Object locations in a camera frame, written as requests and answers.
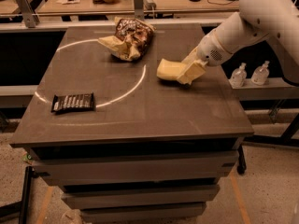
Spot yellow sponge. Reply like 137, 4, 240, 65
156, 59, 185, 81

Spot clear sanitizer bottle right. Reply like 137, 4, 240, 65
250, 61, 269, 85

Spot clear sanitizer bottle left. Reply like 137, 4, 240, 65
230, 63, 247, 88

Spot clear sanitizer bottle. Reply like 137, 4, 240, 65
230, 63, 247, 88
250, 61, 269, 85

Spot grey metal bracket left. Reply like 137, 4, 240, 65
15, 0, 39, 28

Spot white power strip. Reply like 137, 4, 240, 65
143, 0, 156, 10

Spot grey drawer cabinet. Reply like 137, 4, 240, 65
28, 137, 238, 224

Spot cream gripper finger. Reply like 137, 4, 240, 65
177, 63, 206, 85
182, 52, 194, 64

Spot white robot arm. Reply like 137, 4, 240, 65
178, 0, 299, 85

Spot grey metal bracket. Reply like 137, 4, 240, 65
134, 0, 144, 21
15, 0, 39, 28

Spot brown chip bag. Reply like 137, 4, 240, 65
98, 17, 155, 62

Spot grey metal bracket middle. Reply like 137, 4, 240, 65
134, 0, 144, 21

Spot dark chocolate bar wrapper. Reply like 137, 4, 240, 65
51, 93, 94, 114

